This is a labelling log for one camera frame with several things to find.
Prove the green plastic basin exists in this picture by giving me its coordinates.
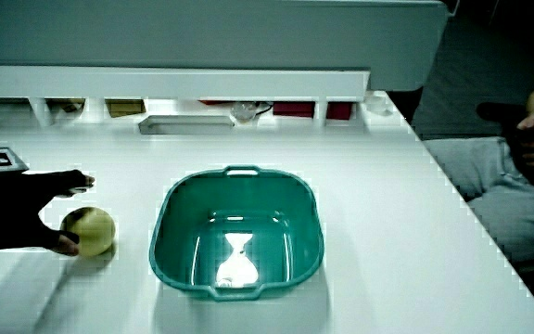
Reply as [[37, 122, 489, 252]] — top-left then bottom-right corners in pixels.
[[148, 164, 325, 302]]

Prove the person's right hand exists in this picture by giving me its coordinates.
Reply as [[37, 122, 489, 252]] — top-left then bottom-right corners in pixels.
[[0, 146, 95, 257]]

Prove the yellow box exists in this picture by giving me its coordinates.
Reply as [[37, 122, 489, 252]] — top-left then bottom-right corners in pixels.
[[105, 98, 147, 119]]

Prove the grey cable slot tray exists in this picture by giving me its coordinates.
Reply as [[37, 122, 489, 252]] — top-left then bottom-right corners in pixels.
[[137, 114, 235, 136]]

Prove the red box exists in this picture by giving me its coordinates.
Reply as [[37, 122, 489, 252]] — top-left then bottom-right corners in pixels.
[[326, 101, 354, 122], [272, 101, 316, 119]]

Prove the white desk shelf riser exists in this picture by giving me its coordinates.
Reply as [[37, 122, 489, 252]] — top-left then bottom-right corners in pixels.
[[0, 65, 371, 128]]

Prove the black handheld device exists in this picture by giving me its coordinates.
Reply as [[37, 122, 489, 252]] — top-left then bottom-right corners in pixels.
[[476, 101, 529, 124]]

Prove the clear plastic object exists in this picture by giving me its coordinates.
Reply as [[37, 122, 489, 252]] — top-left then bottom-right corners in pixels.
[[364, 94, 395, 117], [230, 101, 260, 124]]

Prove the yellow-green pear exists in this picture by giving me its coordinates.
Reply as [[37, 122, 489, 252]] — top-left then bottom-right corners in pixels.
[[60, 206, 117, 258]]

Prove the white desk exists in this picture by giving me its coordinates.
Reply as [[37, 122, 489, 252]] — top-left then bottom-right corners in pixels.
[[0, 90, 534, 334]]

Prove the grey partition panel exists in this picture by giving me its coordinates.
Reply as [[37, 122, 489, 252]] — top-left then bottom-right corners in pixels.
[[0, 0, 450, 93]]

